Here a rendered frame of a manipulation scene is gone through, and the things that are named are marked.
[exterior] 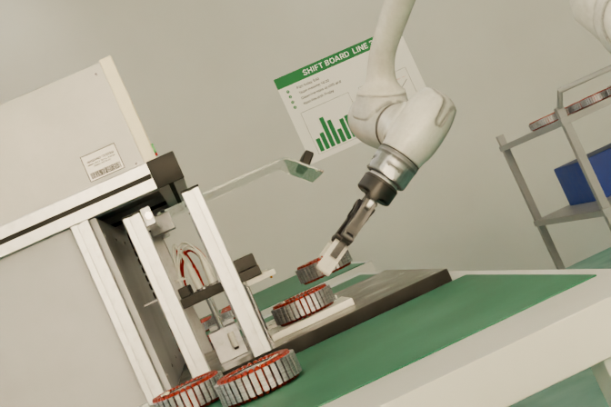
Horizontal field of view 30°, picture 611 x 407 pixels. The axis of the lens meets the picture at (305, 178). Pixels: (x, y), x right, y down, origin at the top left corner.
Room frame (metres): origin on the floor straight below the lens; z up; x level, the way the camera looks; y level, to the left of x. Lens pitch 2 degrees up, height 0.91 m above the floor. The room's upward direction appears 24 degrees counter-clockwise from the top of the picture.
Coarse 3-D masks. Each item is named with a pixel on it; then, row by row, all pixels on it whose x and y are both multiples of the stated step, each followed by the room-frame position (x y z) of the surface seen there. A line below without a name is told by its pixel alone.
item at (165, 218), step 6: (162, 210) 2.19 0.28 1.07; (156, 216) 2.17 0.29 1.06; (162, 216) 2.18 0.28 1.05; (168, 216) 2.18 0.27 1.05; (162, 222) 2.18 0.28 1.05; (168, 222) 2.18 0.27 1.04; (150, 228) 2.17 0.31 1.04; (156, 228) 2.17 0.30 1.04; (162, 228) 2.17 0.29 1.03; (168, 228) 2.18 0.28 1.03; (174, 228) 2.20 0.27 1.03; (156, 234) 2.17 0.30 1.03
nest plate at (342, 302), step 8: (336, 304) 1.92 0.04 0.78; (344, 304) 1.92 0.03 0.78; (352, 304) 1.92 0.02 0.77; (320, 312) 1.92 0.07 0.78; (328, 312) 1.92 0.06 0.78; (336, 312) 1.92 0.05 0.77; (304, 320) 1.92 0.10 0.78; (312, 320) 1.92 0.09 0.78; (272, 328) 2.05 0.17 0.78; (280, 328) 1.96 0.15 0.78; (288, 328) 1.91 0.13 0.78; (296, 328) 1.91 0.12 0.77; (272, 336) 1.91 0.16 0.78; (280, 336) 1.91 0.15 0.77
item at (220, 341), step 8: (224, 328) 1.94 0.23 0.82; (232, 328) 1.94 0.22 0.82; (216, 336) 1.94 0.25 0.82; (224, 336) 1.94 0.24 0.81; (240, 336) 1.94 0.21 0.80; (216, 344) 1.94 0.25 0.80; (224, 344) 1.94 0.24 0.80; (240, 344) 1.94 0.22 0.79; (216, 352) 1.94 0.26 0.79; (224, 352) 1.94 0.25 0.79; (232, 352) 1.94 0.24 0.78; (240, 352) 1.94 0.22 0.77; (224, 360) 1.94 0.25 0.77
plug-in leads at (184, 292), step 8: (176, 248) 1.95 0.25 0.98; (184, 248) 1.96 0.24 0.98; (184, 256) 1.99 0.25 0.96; (200, 256) 1.95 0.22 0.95; (176, 264) 1.95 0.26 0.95; (208, 264) 1.97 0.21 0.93; (176, 272) 1.95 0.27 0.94; (192, 272) 1.95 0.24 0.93; (208, 272) 1.95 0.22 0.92; (176, 280) 1.95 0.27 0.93; (192, 280) 1.96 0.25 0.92; (208, 280) 1.95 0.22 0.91; (216, 280) 1.97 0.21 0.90; (184, 288) 1.94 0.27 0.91; (200, 288) 1.96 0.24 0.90; (184, 296) 1.94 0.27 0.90
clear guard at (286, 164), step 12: (264, 168) 2.20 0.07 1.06; (276, 168) 2.37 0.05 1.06; (288, 168) 2.35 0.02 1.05; (300, 168) 2.27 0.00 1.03; (312, 168) 2.21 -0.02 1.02; (240, 180) 2.23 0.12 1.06; (252, 180) 2.39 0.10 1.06; (312, 180) 2.40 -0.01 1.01; (216, 192) 2.26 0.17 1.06; (228, 192) 2.43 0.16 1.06; (180, 204) 2.18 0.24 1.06
